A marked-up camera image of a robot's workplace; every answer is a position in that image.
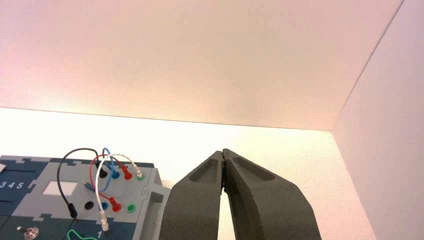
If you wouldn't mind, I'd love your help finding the grey and teal control box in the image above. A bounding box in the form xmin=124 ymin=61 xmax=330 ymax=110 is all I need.
xmin=0 ymin=154 xmax=172 ymax=240

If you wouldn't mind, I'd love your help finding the metal toggle switch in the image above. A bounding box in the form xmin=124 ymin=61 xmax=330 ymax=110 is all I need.
xmin=17 ymin=225 xmax=40 ymax=240

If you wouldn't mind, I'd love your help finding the blue banana plug cable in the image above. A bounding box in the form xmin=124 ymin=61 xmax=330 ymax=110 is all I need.
xmin=83 ymin=147 xmax=121 ymax=194

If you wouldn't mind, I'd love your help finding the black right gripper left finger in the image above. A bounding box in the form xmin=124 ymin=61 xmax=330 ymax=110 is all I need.
xmin=158 ymin=150 xmax=226 ymax=240

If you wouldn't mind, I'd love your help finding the red banana plug cable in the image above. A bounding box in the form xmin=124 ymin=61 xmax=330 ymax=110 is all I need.
xmin=88 ymin=153 xmax=133 ymax=214

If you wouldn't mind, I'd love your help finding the white banana plug cable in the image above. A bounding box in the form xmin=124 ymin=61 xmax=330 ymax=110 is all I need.
xmin=95 ymin=153 xmax=144 ymax=237

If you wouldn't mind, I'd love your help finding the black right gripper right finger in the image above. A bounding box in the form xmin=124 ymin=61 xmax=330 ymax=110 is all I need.
xmin=222 ymin=148 xmax=323 ymax=240

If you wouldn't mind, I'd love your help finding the black banana plug cable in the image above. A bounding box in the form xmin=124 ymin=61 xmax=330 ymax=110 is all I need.
xmin=56 ymin=148 xmax=109 ymax=220

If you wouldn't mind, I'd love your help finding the white rectangular label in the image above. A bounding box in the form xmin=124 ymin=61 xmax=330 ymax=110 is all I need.
xmin=43 ymin=180 xmax=78 ymax=197

